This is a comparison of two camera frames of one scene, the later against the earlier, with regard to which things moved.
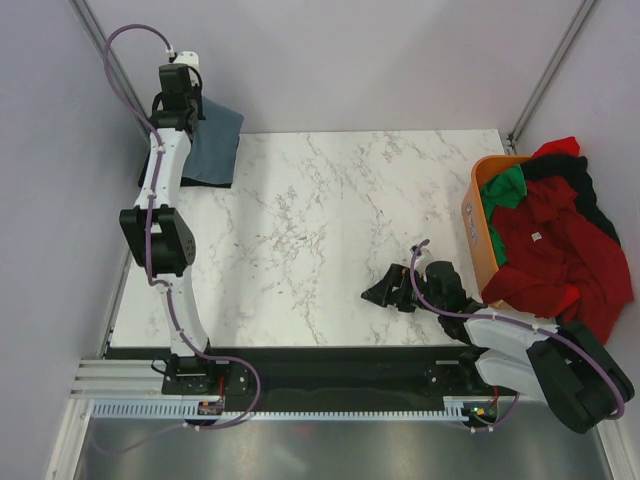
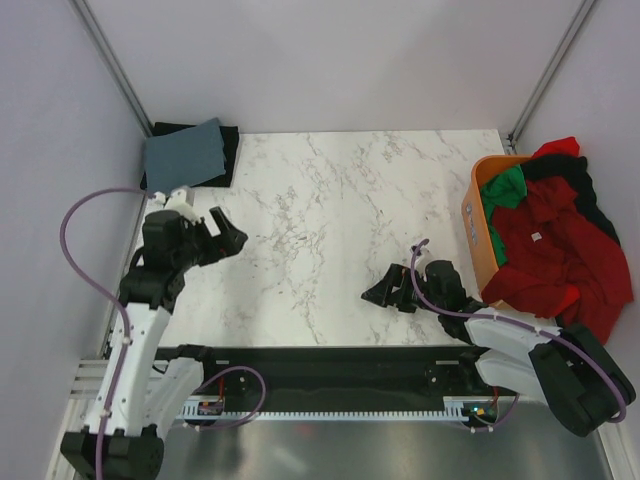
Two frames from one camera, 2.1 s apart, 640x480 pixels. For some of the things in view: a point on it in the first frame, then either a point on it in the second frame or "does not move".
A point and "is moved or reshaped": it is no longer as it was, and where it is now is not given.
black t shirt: [186, 182] → [230, 141]
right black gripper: [380, 294] does not move
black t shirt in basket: [575, 170] does not move
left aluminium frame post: [97, 38] does not move
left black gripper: [196, 91] → [216, 246]
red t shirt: [561, 261] does not move
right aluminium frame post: [582, 12] does not move
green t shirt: [505, 190] does not move
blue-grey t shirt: [212, 153] is moved or reshaped
